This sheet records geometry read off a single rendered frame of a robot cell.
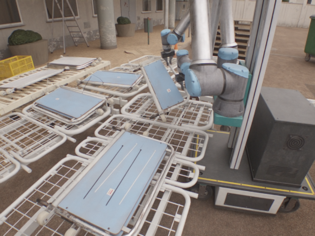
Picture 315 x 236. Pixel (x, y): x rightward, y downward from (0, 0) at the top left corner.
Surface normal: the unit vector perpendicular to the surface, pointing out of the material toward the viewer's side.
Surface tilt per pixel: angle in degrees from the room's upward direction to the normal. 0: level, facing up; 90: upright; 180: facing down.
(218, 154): 0
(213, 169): 0
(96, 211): 5
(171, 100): 27
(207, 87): 89
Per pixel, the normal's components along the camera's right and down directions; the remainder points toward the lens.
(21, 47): 0.19, 0.65
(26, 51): 0.40, 0.61
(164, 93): -0.30, -0.60
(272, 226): 0.00, -0.86
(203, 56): -0.15, 0.10
